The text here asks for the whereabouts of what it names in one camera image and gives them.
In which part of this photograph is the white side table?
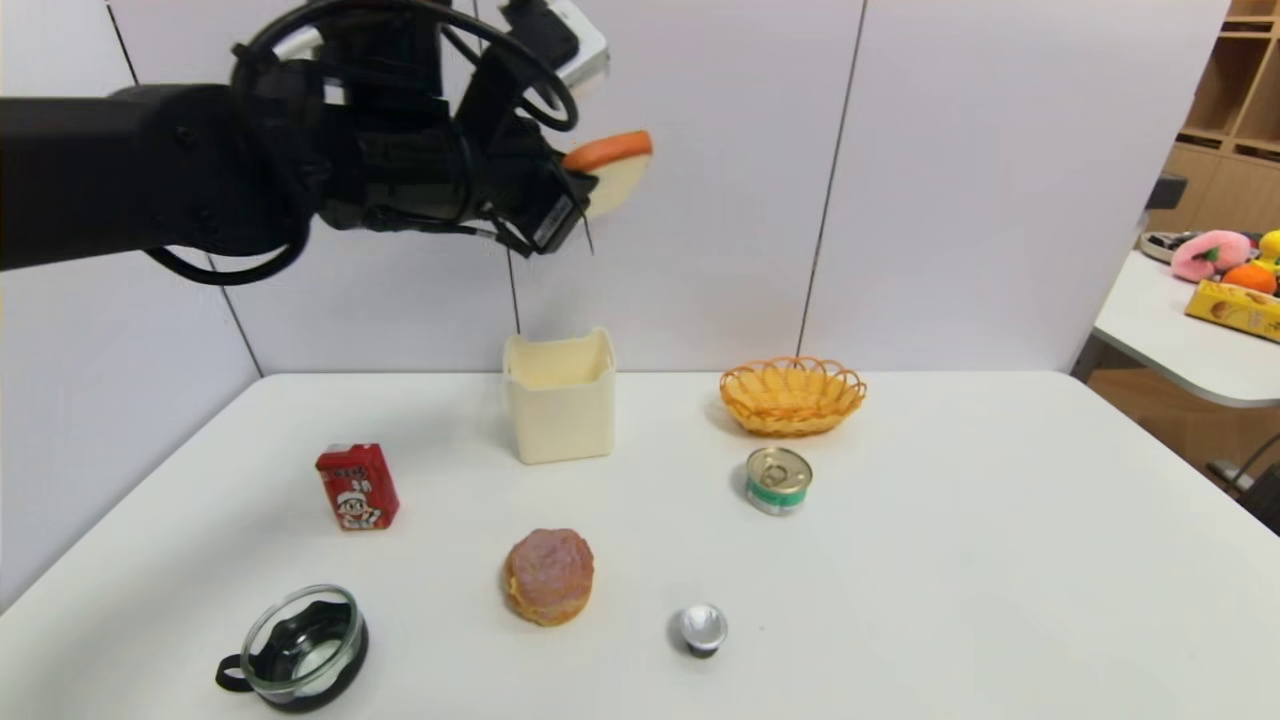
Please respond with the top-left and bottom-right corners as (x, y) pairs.
(1070, 248), (1280, 409)

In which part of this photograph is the pink plush toy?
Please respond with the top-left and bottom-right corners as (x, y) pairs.
(1170, 230), (1253, 283)

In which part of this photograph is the orange wicker basket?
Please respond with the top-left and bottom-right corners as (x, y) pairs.
(719, 356), (868, 438)

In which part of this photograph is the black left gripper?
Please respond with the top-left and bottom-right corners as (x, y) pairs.
(471, 141), (600, 256)

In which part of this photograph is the silver round knob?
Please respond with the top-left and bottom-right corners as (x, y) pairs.
(670, 603), (729, 659)

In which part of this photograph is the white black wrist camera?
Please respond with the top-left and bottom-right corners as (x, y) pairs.
(498, 0), (611, 93)

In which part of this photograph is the yellow snack box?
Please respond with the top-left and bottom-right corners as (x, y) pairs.
(1185, 279), (1280, 344)

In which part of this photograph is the black cable under forearm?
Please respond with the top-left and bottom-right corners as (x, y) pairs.
(143, 215), (314, 288)

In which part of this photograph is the green label tin can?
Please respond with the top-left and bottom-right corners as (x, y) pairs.
(745, 446), (813, 517)

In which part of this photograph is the pink topped burger bun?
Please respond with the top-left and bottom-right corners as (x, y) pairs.
(503, 528), (595, 627)

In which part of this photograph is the black chair base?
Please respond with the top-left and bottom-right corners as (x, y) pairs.
(1205, 432), (1280, 537)

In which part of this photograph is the orange plush fruit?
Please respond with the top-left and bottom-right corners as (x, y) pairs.
(1221, 262), (1278, 296)

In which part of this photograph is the toast bread slice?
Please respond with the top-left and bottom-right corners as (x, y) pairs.
(562, 130), (654, 222)

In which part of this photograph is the dark round tray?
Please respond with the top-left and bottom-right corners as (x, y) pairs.
(1140, 231), (1201, 265)

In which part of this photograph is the wooden shelf unit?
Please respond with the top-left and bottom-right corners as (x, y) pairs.
(1145, 0), (1280, 236)

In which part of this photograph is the glass cup with black handle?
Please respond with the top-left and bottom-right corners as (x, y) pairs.
(215, 585), (369, 713)

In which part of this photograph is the cream square plastic box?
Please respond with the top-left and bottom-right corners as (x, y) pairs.
(503, 328), (617, 466)

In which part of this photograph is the red milk carton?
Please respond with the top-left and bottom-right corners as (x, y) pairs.
(315, 443), (401, 532)

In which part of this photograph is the black looped wrist cable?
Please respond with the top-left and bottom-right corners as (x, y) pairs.
(230, 0), (581, 134)

